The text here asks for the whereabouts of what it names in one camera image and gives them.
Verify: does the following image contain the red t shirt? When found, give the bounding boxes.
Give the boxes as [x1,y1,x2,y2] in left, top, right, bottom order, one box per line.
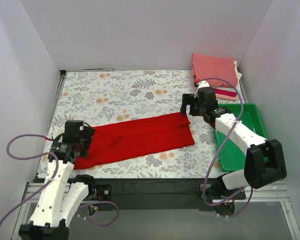
[74,112,195,170]

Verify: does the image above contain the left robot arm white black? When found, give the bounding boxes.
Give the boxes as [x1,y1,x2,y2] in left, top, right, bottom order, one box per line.
[18,120,97,240]

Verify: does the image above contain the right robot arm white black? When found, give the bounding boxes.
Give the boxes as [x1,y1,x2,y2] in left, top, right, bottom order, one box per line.
[180,87,287,199]

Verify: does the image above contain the crimson folded shirt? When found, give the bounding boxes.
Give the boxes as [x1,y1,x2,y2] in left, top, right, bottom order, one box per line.
[214,88,237,97]

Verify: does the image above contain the light pink folded shirt bottom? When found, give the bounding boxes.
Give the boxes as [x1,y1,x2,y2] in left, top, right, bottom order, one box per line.
[215,93,238,101]

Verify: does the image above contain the salmon pink folded shirt top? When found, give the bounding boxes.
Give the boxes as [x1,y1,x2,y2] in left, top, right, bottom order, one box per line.
[192,53,225,87]

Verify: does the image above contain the floral patterned table mat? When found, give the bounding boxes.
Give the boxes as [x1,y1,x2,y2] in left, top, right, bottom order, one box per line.
[51,70,222,178]

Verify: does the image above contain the green plastic tray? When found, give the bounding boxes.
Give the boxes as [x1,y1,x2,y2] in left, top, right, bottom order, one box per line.
[218,103,268,172]

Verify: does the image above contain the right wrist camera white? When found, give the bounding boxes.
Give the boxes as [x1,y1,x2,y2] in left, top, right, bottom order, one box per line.
[194,80,210,89]

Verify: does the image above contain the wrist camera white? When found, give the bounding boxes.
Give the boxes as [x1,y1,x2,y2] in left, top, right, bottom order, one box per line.
[194,80,210,89]
[50,126,65,140]

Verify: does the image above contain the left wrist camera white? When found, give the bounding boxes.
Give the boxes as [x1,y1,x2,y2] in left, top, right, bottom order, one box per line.
[50,126,65,140]

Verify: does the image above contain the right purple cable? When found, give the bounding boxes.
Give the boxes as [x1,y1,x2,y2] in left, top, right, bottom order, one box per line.
[193,77,254,219]

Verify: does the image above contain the purple cable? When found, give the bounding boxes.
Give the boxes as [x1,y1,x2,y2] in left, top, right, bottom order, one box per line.
[193,77,254,219]
[0,134,120,240]

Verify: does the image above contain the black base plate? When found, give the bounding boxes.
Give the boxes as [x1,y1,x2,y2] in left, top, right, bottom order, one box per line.
[67,177,247,212]

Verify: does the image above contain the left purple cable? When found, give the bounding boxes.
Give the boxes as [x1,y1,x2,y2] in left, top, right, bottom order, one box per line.
[0,134,120,240]

